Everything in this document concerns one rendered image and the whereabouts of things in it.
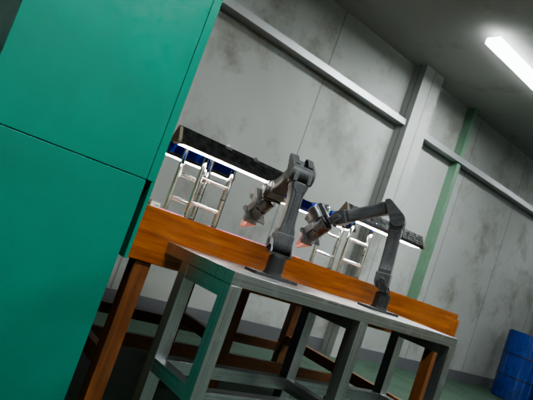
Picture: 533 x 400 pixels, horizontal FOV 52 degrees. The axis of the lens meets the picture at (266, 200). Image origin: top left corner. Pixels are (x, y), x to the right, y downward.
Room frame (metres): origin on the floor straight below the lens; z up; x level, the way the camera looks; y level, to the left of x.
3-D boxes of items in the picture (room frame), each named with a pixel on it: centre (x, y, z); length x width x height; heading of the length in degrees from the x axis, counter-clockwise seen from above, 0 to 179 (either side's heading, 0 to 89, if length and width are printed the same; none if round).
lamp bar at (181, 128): (2.34, 0.17, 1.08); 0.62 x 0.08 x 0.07; 123
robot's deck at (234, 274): (2.27, -0.19, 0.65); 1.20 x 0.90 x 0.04; 127
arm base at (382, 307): (2.25, -0.58, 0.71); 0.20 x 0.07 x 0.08; 127
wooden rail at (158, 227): (2.35, -0.34, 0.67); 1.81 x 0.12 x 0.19; 123
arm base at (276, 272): (1.89, -0.10, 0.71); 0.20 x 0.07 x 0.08; 127
